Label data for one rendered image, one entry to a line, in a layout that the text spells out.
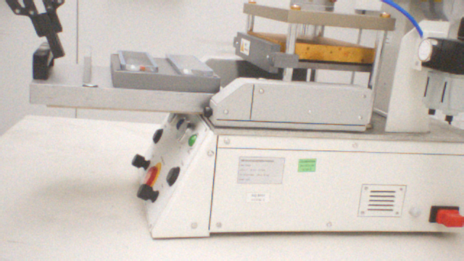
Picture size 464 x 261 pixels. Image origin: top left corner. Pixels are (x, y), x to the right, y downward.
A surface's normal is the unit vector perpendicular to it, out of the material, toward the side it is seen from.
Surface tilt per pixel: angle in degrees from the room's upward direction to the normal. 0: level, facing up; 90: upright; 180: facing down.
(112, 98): 90
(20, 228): 0
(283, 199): 90
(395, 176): 90
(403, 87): 90
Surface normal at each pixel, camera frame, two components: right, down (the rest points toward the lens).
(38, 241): 0.10, -0.97
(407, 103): 0.24, 0.25
